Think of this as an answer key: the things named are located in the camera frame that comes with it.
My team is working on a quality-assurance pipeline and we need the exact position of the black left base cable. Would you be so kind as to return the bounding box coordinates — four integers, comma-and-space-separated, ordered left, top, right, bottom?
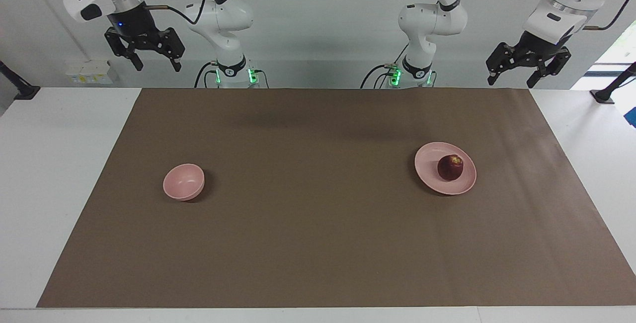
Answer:
360, 63, 398, 88

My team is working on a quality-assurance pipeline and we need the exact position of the pink round plate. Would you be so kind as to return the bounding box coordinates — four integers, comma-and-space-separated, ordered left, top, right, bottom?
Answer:
414, 142, 477, 196

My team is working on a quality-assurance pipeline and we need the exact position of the white wall socket box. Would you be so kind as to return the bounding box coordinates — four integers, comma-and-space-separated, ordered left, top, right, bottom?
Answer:
66, 60, 119, 85

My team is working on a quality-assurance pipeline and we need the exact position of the dark red apple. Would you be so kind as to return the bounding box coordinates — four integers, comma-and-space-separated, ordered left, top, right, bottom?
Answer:
437, 154, 465, 181

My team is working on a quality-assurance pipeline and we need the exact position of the black right base cable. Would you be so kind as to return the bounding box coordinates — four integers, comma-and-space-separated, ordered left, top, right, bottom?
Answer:
194, 61, 220, 88

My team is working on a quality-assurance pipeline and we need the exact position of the black base cable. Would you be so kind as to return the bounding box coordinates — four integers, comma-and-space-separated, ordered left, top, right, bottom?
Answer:
194, 61, 220, 88
360, 63, 398, 88

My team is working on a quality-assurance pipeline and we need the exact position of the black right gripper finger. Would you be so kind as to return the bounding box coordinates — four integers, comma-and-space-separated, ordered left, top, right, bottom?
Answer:
104, 29, 145, 72
158, 27, 185, 73

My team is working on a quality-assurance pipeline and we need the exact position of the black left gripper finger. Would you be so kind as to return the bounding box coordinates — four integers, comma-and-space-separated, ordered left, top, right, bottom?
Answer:
527, 49, 571, 88
486, 42, 520, 86

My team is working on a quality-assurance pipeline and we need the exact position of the brown table mat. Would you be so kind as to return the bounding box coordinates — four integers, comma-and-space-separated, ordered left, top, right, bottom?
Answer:
36, 88, 636, 309

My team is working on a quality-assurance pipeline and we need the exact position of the pink small bowl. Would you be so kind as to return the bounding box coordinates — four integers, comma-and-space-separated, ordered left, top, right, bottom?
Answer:
162, 163, 205, 201

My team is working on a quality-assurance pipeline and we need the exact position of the black camera stand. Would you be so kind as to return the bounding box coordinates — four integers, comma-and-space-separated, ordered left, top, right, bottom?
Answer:
0, 60, 41, 101
590, 62, 636, 104

